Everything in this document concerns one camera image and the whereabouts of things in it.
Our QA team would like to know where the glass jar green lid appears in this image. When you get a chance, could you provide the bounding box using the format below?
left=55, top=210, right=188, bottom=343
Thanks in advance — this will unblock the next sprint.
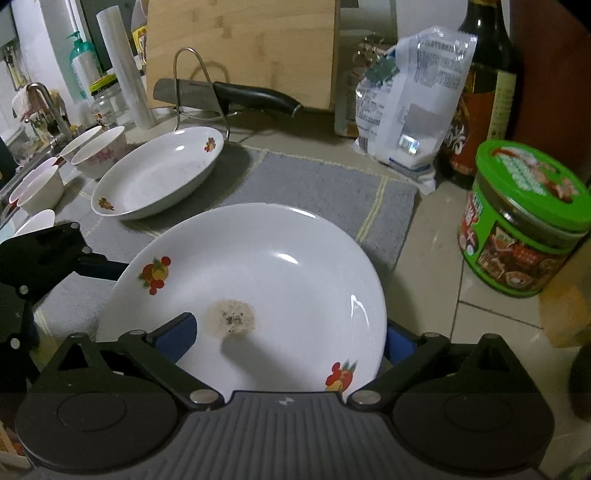
left=89, top=74, right=128, bottom=128

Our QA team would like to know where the brown knife block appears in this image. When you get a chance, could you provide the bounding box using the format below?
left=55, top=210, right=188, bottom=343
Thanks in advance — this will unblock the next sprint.
left=510, top=0, right=590, bottom=184

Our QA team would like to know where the white plate with food stain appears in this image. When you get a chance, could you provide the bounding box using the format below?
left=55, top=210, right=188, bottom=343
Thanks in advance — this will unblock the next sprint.
left=97, top=203, right=387, bottom=396

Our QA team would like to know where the steel sink faucet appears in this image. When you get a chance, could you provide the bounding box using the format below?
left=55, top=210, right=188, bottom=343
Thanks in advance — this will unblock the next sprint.
left=26, top=82, right=73, bottom=142

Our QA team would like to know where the yellow lid spice jar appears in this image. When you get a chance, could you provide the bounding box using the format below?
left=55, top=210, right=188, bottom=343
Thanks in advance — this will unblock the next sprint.
left=539, top=240, right=591, bottom=348

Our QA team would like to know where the red printed food bag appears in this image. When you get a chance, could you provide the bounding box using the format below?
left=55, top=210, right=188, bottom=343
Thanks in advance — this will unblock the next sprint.
left=335, top=34, right=398, bottom=139

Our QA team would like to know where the bamboo cutting board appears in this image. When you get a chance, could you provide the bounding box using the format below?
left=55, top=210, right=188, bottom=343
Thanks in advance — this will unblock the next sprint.
left=145, top=0, right=339, bottom=111

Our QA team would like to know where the dark soy sauce bottle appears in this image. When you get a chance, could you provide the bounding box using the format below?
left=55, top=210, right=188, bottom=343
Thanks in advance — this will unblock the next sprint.
left=438, top=1, right=521, bottom=189

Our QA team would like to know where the grey and teal checked mat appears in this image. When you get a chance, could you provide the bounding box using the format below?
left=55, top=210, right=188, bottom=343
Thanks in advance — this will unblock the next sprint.
left=27, top=138, right=419, bottom=370

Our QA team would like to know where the tall cling film roll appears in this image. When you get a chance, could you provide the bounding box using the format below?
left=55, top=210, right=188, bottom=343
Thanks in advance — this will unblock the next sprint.
left=96, top=6, right=155, bottom=130

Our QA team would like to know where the cleaver knife black handle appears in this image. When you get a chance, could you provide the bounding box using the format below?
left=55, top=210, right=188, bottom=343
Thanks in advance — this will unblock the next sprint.
left=152, top=78, right=301, bottom=116

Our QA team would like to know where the white plate fruit print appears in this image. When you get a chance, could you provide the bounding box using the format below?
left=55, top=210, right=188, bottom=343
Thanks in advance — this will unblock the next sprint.
left=90, top=126, right=224, bottom=220
left=14, top=209, right=56, bottom=237

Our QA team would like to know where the red and white basin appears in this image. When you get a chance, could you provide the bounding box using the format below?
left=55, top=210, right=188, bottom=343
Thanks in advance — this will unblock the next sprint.
left=8, top=156, right=64, bottom=207

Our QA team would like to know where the green dish soap bottle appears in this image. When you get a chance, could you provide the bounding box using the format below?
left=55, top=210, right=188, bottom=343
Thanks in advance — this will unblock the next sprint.
left=69, top=31, right=102, bottom=100

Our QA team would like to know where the wire knife rack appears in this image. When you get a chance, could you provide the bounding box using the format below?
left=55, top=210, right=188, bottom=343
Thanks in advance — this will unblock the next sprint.
left=172, top=47, right=231, bottom=141

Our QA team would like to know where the white floral bowl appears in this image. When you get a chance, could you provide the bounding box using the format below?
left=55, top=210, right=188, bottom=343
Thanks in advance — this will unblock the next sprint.
left=59, top=125, right=104, bottom=162
left=71, top=126, right=127, bottom=180

